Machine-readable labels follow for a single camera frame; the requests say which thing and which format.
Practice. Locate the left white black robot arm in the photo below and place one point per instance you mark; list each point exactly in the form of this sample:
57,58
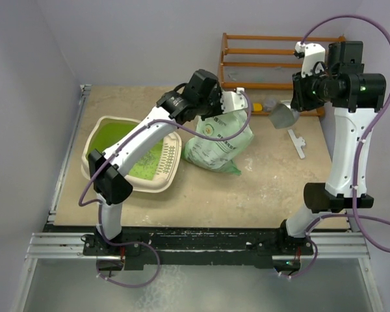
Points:
108,169

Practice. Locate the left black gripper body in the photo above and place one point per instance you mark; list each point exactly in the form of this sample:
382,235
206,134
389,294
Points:
210,106

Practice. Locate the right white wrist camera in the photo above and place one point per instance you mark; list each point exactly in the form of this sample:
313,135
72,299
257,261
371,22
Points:
313,57

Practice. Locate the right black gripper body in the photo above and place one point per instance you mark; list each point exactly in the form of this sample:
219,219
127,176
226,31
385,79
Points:
312,91

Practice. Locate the wooden shoe rack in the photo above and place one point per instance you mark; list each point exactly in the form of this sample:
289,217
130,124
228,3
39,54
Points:
258,62

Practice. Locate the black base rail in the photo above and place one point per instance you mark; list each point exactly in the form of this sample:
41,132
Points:
136,247

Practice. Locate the beige litter box green liner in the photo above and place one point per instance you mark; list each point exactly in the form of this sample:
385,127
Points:
154,172

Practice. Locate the aluminium frame rail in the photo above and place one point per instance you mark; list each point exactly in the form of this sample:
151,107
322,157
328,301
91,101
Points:
70,246

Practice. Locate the green cat litter bag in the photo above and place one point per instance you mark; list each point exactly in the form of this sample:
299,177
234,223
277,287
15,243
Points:
219,156

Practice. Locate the clear plastic cup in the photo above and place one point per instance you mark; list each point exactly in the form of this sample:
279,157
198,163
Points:
269,104

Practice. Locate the silver metal scoop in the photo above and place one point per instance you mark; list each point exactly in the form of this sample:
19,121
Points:
283,115

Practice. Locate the white bag clip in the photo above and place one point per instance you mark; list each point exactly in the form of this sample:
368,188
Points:
298,143

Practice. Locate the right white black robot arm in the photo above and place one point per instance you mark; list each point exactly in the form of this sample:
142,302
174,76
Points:
336,74

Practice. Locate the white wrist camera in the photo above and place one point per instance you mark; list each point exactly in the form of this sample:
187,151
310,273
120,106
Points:
232,101
313,57

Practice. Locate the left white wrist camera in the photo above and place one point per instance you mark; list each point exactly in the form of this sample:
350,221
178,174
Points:
232,101

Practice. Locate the yellow grey tape measure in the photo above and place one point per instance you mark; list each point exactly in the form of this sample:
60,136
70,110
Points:
257,107

